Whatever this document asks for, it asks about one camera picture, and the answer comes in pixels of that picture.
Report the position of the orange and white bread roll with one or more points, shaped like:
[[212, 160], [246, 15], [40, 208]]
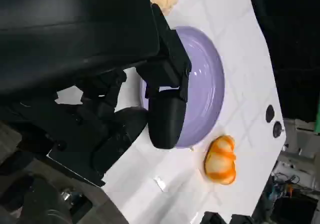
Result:
[[220, 162]]

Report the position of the black round table knob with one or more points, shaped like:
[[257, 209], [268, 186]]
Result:
[[277, 129]]

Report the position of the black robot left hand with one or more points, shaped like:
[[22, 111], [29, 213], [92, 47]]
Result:
[[75, 34]]

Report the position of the black box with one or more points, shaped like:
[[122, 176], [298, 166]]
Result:
[[213, 218], [242, 219]]

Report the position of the grey robot body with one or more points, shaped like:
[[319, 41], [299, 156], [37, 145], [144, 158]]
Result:
[[37, 196]]

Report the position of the lilac plate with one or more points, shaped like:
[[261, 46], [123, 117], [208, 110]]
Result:
[[206, 84]]

